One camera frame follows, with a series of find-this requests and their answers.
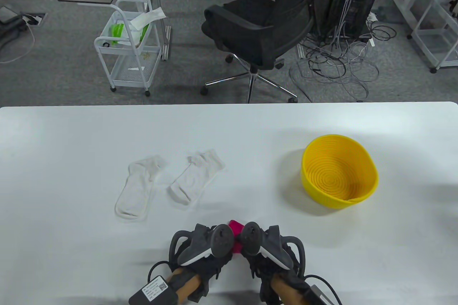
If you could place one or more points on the person's right hand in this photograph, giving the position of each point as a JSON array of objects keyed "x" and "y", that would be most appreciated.
[{"x": 263, "y": 269}]

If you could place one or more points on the person's left hand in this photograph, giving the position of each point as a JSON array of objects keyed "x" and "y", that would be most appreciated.
[{"x": 214, "y": 265}]

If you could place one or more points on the pink sock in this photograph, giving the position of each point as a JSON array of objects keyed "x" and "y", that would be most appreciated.
[{"x": 236, "y": 227}]

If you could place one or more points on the white sock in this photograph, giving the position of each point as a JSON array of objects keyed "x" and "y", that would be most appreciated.
[
  {"x": 195, "y": 180},
  {"x": 137, "y": 190}
]

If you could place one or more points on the person's left forearm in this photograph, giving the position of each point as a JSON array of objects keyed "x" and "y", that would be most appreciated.
[{"x": 186, "y": 285}]

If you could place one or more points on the person's right forearm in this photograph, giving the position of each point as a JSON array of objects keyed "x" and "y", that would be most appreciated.
[{"x": 286, "y": 292}]

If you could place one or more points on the yellow woven basket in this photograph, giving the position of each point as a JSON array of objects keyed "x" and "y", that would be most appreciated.
[{"x": 340, "y": 176}]

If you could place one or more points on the silver metal stand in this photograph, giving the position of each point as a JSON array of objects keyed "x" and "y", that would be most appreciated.
[{"x": 167, "y": 42}]

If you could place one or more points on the black mesh office chair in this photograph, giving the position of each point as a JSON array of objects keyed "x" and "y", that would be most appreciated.
[{"x": 250, "y": 29}]

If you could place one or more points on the white green wipes pack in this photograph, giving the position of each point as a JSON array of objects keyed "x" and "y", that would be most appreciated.
[{"x": 137, "y": 37}]

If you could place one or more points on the green plastic packet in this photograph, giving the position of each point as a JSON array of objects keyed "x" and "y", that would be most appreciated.
[{"x": 117, "y": 31}]

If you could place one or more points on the white paper towel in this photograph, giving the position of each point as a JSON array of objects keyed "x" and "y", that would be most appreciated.
[{"x": 146, "y": 18}]

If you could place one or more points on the white power strip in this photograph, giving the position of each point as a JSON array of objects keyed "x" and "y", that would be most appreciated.
[{"x": 372, "y": 17}]

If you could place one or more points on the white metal rack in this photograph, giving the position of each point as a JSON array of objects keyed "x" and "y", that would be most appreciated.
[{"x": 436, "y": 42}]

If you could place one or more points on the floor power socket box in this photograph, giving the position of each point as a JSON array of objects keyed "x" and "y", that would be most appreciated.
[{"x": 34, "y": 19}]

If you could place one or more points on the white desk leg frame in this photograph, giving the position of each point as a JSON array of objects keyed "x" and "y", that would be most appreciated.
[{"x": 404, "y": 6}]

